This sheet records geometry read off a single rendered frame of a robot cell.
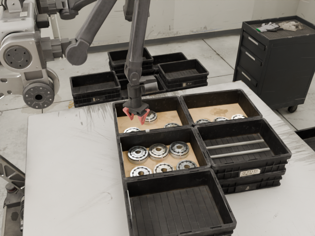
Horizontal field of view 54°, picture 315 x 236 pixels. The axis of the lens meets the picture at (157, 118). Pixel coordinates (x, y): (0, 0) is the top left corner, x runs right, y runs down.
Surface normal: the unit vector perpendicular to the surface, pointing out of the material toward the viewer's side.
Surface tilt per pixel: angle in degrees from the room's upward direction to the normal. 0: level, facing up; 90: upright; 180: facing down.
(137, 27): 83
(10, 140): 0
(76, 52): 83
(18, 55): 90
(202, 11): 90
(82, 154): 0
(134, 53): 77
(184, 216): 0
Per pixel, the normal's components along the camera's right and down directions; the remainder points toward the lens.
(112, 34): 0.30, 0.58
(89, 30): 0.29, 0.40
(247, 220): 0.00, -0.79
